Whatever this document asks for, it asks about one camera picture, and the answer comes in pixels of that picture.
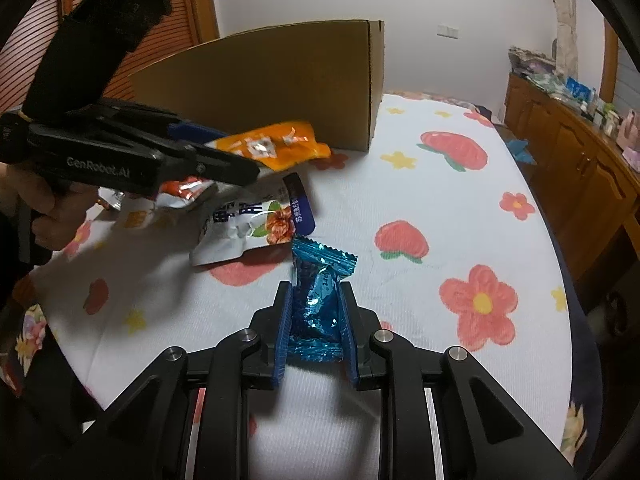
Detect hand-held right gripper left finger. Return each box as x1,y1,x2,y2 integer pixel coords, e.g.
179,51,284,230
75,281,296,480

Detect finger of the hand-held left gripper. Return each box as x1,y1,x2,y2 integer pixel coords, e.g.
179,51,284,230
95,100,233,146
150,141,262,187

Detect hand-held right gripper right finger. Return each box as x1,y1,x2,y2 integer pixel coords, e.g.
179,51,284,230
337,282,586,480

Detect silver orange-edged snack packet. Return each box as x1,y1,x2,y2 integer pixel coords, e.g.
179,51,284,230
97,177,218,213

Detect blue foil candy packet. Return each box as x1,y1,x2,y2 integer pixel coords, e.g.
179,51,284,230
287,237,359,363

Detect orange snack packet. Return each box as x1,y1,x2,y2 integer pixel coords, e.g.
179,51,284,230
205,121,332,171

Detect brown cardboard box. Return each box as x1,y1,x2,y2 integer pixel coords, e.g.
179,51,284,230
127,19,386,153

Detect person's left hand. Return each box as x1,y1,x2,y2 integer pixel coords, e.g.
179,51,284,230
0,161,101,253

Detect white purple snack packet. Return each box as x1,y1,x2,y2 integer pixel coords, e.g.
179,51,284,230
189,172,316,267

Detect louvered wooden door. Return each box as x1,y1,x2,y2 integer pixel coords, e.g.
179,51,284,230
10,0,221,111

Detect strawberry flower printed blanket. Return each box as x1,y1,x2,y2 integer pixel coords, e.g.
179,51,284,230
10,90,573,480

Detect floral bed sheet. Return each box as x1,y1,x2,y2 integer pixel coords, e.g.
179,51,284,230
0,280,58,398

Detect dark blue mattress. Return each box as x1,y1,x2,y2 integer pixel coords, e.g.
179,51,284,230
562,280,608,480

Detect blue plastic bag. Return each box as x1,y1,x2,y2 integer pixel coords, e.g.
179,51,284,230
505,137,538,163

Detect wooden cabinet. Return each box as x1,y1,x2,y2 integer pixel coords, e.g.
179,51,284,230
502,72,640,281

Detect stack of magazines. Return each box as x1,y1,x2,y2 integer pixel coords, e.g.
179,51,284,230
509,46,556,81

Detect blue white box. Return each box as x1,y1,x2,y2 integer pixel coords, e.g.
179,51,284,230
567,77,597,106

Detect pink container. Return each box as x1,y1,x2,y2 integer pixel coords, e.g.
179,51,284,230
620,112,640,147

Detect white window blinds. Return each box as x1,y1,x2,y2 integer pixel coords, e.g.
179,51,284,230
616,50,640,117

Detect wooden window frame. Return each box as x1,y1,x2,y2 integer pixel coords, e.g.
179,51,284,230
601,20,622,106

